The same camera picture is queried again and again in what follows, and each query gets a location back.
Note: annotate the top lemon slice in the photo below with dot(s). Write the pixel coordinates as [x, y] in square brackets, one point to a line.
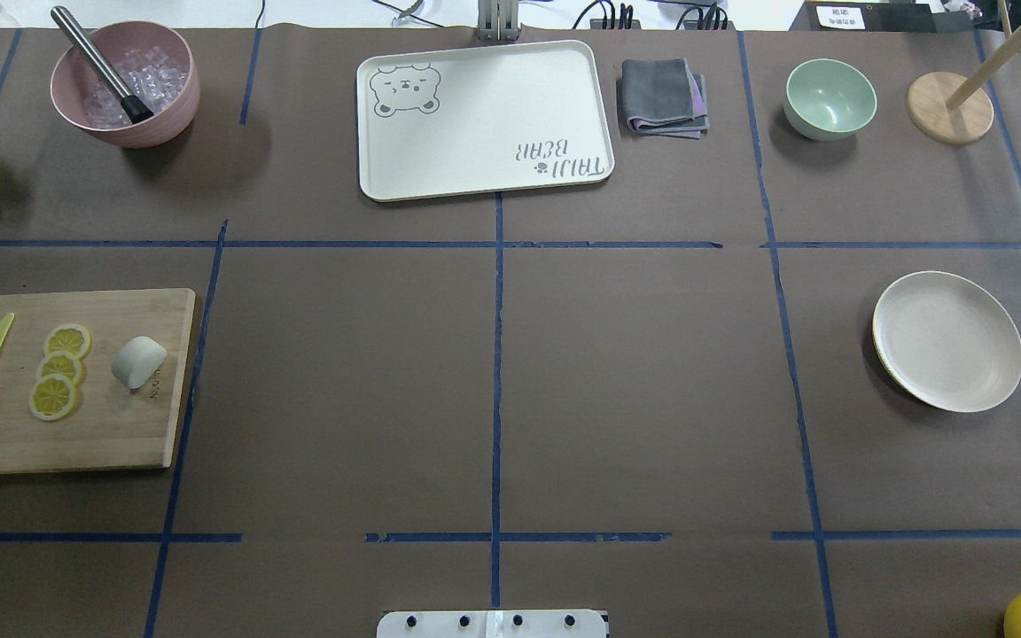
[72, 338]

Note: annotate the folded grey purple cloth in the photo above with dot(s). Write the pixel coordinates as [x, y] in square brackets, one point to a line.
[664, 97]

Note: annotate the cream bear tray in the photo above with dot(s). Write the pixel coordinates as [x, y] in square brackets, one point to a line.
[484, 119]

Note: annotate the bamboo cutting board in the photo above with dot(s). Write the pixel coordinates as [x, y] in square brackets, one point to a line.
[112, 426]

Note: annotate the wooden mug tree stand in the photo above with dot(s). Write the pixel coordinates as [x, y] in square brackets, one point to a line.
[955, 109]

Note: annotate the lemon slice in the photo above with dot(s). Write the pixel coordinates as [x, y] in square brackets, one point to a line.
[52, 397]
[72, 338]
[62, 363]

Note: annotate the clear ice cubes pile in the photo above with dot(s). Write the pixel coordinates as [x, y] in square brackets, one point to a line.
[154, 76]

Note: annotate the cream round plate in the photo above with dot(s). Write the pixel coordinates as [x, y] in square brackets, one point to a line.
[947, 341]

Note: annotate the bottom lemon slice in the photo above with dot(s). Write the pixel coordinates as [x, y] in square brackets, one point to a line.
[52, 397]

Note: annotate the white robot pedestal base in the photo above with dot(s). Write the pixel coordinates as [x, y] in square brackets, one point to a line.
[495, 623]

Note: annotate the aluminium camera mount post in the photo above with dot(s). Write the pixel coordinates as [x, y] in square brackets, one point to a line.
[498, 21]

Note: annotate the middle lemon slice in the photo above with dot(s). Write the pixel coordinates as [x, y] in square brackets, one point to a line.
[62, 363]

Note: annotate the green bowl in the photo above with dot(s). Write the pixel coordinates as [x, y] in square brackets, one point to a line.
[828, 100]

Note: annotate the pink bowl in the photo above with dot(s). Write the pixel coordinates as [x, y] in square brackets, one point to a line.
[72, 80]

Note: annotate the metal black-tipped muddler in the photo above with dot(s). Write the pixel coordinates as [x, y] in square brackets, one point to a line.
[133, 105]

